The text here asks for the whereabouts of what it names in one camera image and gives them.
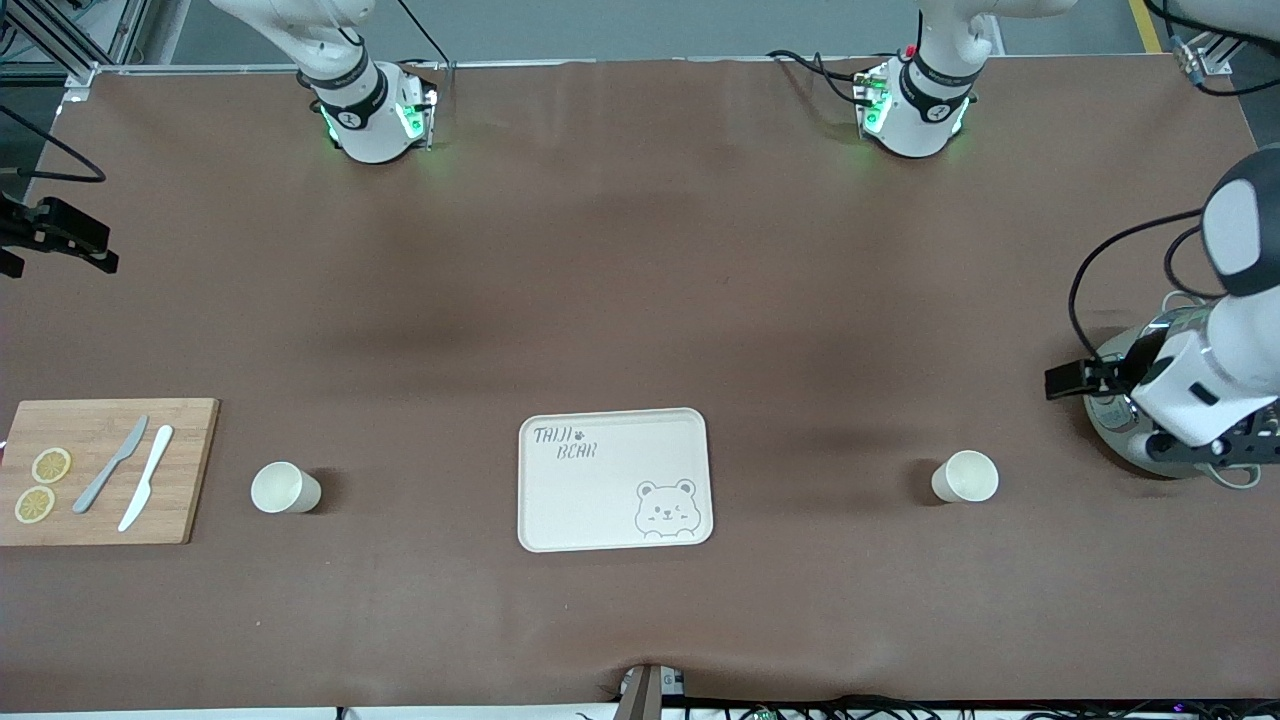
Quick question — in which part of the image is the white plastic knife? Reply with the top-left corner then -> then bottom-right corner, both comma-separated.
118,425 -> 175,533

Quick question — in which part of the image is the black right base cable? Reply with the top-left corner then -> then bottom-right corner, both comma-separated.
393,0 -> 453,71

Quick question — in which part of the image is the black cable along table edge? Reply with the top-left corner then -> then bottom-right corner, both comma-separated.
580,693 -> 1280,720

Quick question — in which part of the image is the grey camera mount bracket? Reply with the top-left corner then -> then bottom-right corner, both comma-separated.
618,663 -> 689,720

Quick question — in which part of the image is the bamboo cutting board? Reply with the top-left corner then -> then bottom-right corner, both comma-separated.
0,398 -> 220,547

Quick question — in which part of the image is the green electric cooking pot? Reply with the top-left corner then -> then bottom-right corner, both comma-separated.
1083,290 -> 1280,489

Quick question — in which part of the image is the brown table cover mat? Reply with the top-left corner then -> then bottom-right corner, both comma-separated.
0,55 -> 1280,713

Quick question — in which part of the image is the glass pot lid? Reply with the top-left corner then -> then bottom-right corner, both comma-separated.
1132,305 -> 1219,351

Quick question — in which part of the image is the black left base cable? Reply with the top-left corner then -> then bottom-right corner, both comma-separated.
767,48 -> 873,107

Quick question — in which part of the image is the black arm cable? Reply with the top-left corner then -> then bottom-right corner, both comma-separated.
0,104 -> 107,186
1067,208 -> 1213,361

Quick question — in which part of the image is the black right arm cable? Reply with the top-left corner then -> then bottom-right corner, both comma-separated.
0,104 -> 107,186

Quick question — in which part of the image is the grey plastic knife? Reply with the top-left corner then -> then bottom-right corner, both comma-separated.
72,415 -> 150,515

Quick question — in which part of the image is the aluminium frame profile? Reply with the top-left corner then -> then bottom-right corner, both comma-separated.
0,0 -> 151,101
1168,28 -> 1237,77

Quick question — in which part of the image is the black cable at frame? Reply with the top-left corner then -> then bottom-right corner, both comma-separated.
1143,0 -> 1280,98

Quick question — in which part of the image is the beige tray with bear print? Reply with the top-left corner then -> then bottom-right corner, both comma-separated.
517,407 -> 715,553

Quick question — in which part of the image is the black base cable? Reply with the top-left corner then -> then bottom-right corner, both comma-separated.
767,48 -> 873,107
393,0 -> 453,71

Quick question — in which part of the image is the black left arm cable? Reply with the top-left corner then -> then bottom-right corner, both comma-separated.
1067,208 -> 1213,361

